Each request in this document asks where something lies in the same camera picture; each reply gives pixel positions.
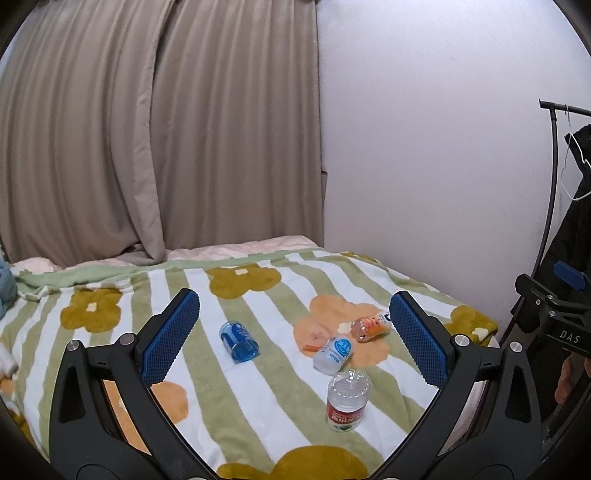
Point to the person's right hand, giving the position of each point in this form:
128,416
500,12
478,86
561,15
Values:
571,379

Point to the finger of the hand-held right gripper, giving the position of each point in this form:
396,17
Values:
569,275
531,287

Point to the pale pink bed sheet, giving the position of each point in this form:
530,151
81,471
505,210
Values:
240,245

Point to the green striped floral blanket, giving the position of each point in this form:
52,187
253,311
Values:
258,397

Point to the clear bottle red label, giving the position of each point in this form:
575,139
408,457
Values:
348,400

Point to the white bottle blue cap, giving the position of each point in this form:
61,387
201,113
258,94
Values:
333,354

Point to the light blue cloth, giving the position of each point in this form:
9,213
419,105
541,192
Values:
5,288

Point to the dark hanging garment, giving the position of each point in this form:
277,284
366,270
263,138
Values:
575,230

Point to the blue plastic cup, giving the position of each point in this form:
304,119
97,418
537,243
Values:
239,344

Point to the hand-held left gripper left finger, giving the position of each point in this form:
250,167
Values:
171,336

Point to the black clothes rack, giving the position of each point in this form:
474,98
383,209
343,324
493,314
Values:
553,184

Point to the beige curtain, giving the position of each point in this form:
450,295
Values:
138,138

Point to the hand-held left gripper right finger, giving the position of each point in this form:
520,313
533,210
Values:
418,340

